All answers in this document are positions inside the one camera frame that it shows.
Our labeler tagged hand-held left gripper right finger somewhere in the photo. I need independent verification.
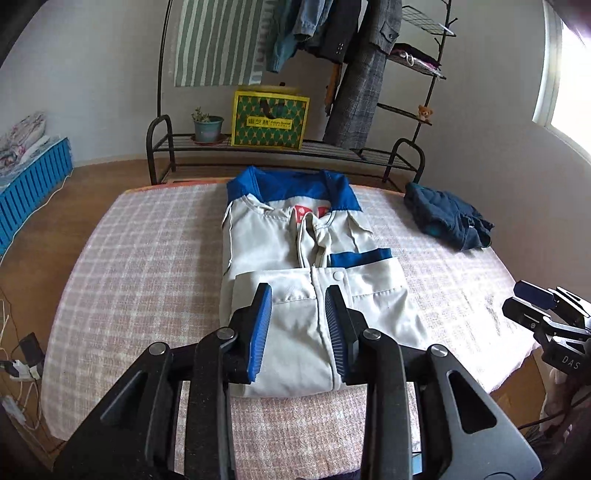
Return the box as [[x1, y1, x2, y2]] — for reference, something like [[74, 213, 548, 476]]
[[324, 285, 543, 480]]

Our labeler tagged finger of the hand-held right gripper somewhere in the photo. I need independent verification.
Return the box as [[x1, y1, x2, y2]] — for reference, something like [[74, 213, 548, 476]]
[[502, 297, 557, 333], [513, 280, 563, 311]]

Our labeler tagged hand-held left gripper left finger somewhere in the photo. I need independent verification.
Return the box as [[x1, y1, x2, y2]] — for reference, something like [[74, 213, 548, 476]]
[[55, 282, 274, 480]]

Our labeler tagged white and blue work jacket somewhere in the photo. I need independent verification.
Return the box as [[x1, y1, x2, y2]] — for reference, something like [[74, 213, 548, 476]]
[[221, 166, 430, 398]]

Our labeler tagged black metal clothes rack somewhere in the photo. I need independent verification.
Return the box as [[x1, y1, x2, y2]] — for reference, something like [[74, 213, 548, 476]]
[[147, 0, 460, 185]]

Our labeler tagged dark blue folded garment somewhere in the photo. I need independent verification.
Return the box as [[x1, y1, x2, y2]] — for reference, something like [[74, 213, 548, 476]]
[[404, 181, 495, 252]]

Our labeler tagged pink checked bed cover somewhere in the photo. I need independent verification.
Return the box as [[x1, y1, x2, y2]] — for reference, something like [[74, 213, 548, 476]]
[[41, 178, 550, 462]]

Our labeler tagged orange mattress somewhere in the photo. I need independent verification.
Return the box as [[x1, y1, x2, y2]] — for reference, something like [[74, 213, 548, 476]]
[[122, 178, 236, 197]]

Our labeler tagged small potted plant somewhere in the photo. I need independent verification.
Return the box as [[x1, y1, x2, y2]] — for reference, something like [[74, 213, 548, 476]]
[[191, 107, 225, 145]]

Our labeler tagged yellow green patterned box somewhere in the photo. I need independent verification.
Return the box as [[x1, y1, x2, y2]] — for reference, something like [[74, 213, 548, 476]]
[[230, 85, 311, 151]]

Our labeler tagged window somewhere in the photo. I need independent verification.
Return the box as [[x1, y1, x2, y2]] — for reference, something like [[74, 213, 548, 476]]
[[531, 0, 591, 164]]

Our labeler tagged black charger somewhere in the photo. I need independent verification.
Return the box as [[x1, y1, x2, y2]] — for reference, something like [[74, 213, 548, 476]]
[[18, 333, 43, 366]]

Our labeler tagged white power strip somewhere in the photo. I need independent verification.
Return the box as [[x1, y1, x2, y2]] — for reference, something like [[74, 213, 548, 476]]
[[0, 360, 44, 382]]

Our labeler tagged grey plaid coat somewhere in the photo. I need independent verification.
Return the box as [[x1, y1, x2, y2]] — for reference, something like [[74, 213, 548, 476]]
[[322, 0, 403, 149]]

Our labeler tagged pink white bag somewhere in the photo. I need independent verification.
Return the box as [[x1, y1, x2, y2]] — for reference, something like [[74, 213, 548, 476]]
[[401, 51, 443, 71]]

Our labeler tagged blue slatted crate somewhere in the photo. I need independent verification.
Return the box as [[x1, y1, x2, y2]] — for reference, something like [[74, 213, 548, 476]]
[[0, 137, 75, 257]]

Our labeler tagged teal hanging shirt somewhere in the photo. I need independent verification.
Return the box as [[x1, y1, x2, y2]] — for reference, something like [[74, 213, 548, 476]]
[[265, 25, 301, 75]]

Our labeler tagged striped grey white towel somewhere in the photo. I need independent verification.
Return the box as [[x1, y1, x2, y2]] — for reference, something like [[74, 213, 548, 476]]
[[173, 0, 278, 88]]

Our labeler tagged black hanging coat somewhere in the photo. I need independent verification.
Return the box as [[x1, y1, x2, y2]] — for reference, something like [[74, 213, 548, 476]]
[[307, 0, 366, 63]]

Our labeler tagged floral quilt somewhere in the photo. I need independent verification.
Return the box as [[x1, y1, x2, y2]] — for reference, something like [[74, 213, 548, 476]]
[[0, 111, 49, 174]]

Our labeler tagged blue denim jacket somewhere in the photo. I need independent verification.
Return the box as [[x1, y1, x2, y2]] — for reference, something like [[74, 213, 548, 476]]
[[291, 0, 335, 43]]

